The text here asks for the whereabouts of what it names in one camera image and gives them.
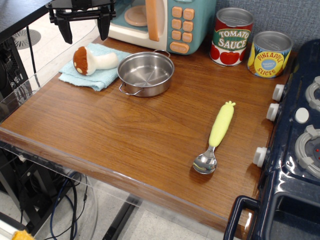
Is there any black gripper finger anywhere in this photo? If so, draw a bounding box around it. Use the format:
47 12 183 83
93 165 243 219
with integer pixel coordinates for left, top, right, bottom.
57 18 73 44
97 13 110 41

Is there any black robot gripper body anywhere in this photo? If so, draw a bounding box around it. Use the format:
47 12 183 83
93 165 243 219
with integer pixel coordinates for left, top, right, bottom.
45 0 116 23

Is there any yellow handled metal spoon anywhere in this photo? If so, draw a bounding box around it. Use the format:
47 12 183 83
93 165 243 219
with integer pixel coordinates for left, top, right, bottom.
193 101 236 175

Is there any plush mushroom toy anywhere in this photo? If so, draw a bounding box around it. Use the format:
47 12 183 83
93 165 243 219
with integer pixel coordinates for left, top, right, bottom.
72 46 120 76

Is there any black desk at left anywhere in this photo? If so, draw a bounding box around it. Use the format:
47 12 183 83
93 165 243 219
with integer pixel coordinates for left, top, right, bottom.
0 0 50 43

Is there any light blue folded cloth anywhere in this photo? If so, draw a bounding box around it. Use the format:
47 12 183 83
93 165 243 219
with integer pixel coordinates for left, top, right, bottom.
58 43 130 91

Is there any small steel pot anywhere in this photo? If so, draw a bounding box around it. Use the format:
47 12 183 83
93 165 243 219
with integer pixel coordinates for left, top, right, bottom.
117 50 175 98

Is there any teal toy microwave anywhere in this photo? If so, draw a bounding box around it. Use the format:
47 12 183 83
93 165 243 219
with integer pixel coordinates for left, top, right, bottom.
108 0 216 55

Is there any tomato sauce can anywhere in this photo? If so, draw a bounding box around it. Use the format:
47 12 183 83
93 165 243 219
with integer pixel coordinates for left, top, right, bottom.
210 7 254 66

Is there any pineapple slices can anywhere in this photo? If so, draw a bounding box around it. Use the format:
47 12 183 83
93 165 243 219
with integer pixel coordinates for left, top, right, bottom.
247 31 294 79

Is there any clear acrylic table guard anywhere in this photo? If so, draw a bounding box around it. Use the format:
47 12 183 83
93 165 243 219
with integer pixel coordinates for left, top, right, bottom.
0 30 139 203

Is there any white stove knob rear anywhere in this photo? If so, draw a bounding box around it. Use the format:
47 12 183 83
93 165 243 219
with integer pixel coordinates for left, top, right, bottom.
272 84 285 102

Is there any white stove knob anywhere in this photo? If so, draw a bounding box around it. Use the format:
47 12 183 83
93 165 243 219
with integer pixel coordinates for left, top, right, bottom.
272 84 285 102
252 147 268 168
266 103 280 122

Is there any white stove knob middle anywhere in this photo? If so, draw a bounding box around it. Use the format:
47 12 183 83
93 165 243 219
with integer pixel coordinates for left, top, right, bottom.
266 103 280 122

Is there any white stove knob front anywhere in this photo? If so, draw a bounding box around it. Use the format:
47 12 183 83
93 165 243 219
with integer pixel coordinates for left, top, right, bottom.
252 147 268 168

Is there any yellow object bottom corner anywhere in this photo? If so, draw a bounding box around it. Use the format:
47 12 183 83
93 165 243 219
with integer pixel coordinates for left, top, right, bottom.
11 230 34 240

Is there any dark blue toy stove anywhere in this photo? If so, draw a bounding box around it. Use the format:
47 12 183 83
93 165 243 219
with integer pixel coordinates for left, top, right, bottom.
223 39 320 240

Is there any black cable under table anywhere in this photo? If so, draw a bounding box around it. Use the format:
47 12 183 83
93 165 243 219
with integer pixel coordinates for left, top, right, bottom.
44 174 89 240

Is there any black table leg frame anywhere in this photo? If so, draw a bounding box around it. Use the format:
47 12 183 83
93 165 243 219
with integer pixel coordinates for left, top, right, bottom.
102 194 142 240

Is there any blue cable under table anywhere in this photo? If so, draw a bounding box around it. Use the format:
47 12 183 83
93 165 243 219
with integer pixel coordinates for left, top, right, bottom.
49 172 78 240

